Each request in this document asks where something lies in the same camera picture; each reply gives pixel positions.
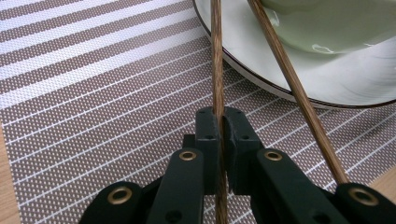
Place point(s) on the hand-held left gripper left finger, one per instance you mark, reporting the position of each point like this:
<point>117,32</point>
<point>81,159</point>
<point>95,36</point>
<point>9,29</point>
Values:
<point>208,133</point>

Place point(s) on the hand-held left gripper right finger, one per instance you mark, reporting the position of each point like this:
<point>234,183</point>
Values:
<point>243,140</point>

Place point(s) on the wooden chopstick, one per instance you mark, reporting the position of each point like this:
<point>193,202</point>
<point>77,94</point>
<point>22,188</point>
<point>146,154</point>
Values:
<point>217,62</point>
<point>295,90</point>

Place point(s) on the white plate with dark rim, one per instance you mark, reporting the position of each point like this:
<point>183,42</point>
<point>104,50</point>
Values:
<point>342,81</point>

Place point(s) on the pale green ceramic bowl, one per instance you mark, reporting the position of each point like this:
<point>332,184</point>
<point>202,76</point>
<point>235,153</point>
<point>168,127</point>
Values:
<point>327,28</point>

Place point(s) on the brown white striped placemat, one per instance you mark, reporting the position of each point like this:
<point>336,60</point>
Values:
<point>93,109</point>

